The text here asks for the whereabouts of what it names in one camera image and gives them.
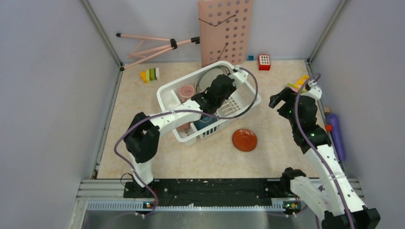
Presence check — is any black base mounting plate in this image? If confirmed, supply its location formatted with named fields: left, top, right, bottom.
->
left=123, top=178, right=298, bottom=198

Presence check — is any pink mug white inside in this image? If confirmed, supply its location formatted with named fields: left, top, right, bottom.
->
left=176, top=123, right=191, bottom=132

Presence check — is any pink pegboard panel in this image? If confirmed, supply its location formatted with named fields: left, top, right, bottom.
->
left=197, top=0, right=255, bottom=66

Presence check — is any purple toy handle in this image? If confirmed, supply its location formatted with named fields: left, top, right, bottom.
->
left=326, top=114, right=346, bottom=161

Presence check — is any green toy brick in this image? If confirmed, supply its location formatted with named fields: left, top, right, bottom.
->
left=287, top=83, right=299, bottom=92

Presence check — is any white plate green rim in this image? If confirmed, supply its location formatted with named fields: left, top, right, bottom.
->
left=195, top=65, right=230, bottom=93

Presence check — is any yellow toy triangle block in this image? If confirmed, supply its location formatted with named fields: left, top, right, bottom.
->
left=294, top=75, right=309, bottom=89

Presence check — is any orange saucer plate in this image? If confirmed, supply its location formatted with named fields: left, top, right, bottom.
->
left=232, top=128, right=258, bottom=152

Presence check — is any pink folding tripod stand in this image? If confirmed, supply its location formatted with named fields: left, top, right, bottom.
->
left=116, top=32, right=201, bottom=72

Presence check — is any small wooden cube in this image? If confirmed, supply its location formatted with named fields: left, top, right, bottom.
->
left=323, top=107, right=331, bottom=115

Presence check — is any small red toy ball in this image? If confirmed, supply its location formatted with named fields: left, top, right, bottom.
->
left=325, top=124, right=332, bottom=133

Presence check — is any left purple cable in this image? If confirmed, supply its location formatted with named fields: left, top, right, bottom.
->
left=114, top=66, right=259, bottom=219

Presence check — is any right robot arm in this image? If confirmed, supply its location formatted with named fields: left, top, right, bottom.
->
left=269, top=87, right=381, bottom=229

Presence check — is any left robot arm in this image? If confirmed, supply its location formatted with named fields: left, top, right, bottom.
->
left=123, top=74, right=240, bottom=197

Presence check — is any white plastic dish rack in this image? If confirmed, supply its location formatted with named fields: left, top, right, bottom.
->
left=157, top=61, right=261, bottom=146

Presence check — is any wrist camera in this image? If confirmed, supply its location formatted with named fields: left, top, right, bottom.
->
left=228, top=66, right=249, bottom=87
left=303, top=80, right=322, bottom=101

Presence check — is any red toy block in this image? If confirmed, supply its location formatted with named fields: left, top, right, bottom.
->
left=257, top=54, right=271, bottom=71

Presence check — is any dark bowl beige inside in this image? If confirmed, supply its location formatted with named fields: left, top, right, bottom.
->
left=194, top=116, right=218, bottom=130

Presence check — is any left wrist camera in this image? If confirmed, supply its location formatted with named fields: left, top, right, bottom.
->
left=228, top=66, right=249, bottom=87

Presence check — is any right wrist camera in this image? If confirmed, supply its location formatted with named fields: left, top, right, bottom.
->
left=303, top=80, right=322, bottom=101

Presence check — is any striped toy block stack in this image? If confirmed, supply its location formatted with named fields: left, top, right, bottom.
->
left=140, top=68, right=160, bottom=83

